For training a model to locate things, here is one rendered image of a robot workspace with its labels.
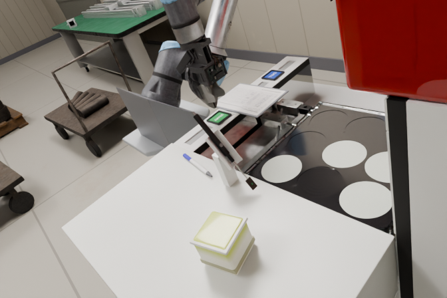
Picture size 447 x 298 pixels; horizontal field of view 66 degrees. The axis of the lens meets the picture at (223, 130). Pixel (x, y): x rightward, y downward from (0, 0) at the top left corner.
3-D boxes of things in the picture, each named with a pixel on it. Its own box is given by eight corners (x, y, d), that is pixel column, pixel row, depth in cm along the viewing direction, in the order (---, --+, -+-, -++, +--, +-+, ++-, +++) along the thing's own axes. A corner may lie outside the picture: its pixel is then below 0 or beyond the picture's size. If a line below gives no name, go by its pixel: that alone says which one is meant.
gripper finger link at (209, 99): (217, 116, 96) (207, 87, 91) (204, 112, 100) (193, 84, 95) (225, 110, 97) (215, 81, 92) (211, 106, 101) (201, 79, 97)
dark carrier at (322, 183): (452, 130, 79) (453, 128, 78) (382, 236, 62) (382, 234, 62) (321, 106, 103) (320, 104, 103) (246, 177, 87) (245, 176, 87)
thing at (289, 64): (315, 92, 125) (308, 56, 118) (209, 189, 99) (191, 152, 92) (295, 89, 132) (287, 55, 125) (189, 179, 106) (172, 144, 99)
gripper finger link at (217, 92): (225, 110, 97) (215, 81, 92) (211, 106, 101) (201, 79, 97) (233, 104, 99) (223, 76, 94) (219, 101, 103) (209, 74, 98)
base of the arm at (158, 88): (136, 93, 135) (144, 68, 134) (171, 104, 143) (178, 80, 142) (147, 98, 122) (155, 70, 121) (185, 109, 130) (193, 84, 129)
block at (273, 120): (289, 124, 103) (287, 116, 102) (282, 130, 102) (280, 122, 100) (269, 119, 109) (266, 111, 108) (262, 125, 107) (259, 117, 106)
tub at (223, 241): (257, 242, 61) (247, 216, 58) (238, 279, 56) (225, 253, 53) (223, 232, 65) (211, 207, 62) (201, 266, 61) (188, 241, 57)
